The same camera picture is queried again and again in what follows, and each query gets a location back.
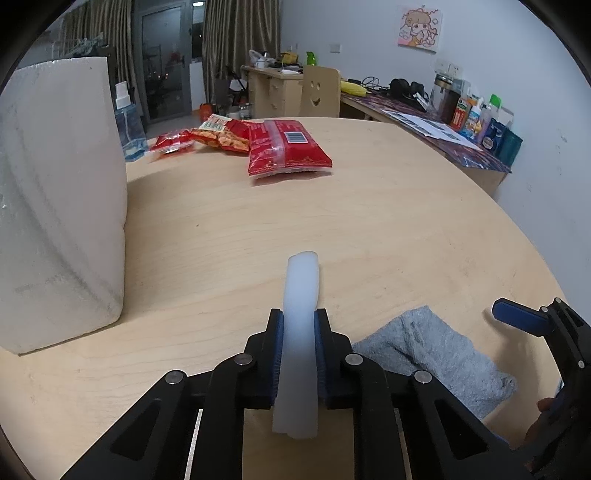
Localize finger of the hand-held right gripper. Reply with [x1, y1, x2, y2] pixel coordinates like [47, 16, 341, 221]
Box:
[491, 297, 591, 385]

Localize brown curtain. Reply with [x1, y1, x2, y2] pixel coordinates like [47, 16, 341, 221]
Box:
[60, 0, 136, 88]
[203, 0, 281, 106]

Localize grey sock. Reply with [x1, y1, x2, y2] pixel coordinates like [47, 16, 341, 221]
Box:
[353, 305, 518, 421]

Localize red peanut packet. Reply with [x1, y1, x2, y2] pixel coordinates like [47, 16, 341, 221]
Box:
[190, 114, 253, 157]

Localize large red snack packet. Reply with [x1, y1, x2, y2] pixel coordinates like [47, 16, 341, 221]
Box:
[247, 119, 334, 179]

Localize white foam box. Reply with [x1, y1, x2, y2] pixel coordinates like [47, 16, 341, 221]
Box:
[0, 56, 129, 356]

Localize person's right hand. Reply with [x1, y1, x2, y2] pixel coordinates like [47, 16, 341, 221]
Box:
[524, 397, 564, 450]

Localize clear blue spray bottle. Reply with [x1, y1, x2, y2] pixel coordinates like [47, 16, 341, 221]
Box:
[115, 82, 149, 162]

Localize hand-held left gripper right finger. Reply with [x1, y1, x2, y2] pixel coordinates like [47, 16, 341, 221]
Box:
[314, 308, 533, 480]

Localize pink cartoon wall poster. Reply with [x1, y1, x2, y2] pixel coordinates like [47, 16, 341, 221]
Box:
[397, 6, 443, 54]

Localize light wooden desk with drawers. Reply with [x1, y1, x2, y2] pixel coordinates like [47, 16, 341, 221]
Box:
[240, 65, 305, 119]

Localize printed paper sheets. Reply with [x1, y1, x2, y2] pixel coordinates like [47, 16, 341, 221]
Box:
[390, 108, 477, 149]

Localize red box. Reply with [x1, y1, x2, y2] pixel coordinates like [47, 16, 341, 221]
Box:
[452, 97, 472, 131]

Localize small red packet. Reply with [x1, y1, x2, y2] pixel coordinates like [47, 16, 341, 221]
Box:
[148, 129, 195, 156]

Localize green cap bottle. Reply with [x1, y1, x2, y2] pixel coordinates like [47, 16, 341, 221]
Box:
[480, 94, 502, 124]

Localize black folded cart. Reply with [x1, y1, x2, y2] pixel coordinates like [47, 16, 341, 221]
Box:
[215, 65, 253, 121]

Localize wooden chair with smiley face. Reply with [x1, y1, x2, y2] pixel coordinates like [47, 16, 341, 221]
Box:
[298, 65, 342, 119]

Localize black headphones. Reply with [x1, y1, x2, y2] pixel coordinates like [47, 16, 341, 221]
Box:
[390, 78, 431, 101]

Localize blue tube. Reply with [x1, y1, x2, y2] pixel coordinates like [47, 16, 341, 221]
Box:
[482, 117, 507, 151]

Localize glass balcony door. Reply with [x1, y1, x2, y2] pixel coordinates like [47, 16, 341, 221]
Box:
[133, 0, 206, 124]

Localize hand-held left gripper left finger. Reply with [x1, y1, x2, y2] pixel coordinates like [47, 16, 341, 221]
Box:
[60, 308, 283, 480]

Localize dark glass jar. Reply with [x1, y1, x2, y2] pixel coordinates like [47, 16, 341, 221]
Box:
[434, 74, 456, 121]

